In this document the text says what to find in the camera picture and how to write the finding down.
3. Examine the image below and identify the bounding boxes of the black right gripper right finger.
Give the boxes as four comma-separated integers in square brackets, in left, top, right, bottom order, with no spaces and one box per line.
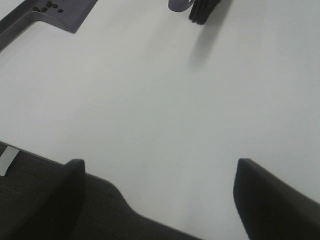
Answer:
[233,158,320,240]

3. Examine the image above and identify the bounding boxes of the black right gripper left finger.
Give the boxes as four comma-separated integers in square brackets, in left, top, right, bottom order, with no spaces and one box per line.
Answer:
[0,159,86,240]

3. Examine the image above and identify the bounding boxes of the grey plastic dustpan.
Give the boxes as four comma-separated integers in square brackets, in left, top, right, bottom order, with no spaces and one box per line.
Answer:
[0,0,97,51]

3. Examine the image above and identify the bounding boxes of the pile of coffee beans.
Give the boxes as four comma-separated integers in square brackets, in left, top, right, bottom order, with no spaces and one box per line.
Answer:
[31,0,64,13]

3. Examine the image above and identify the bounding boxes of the grey brush black bristles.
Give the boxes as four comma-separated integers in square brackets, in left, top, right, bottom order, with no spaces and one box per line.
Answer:
[168,0,221,25]

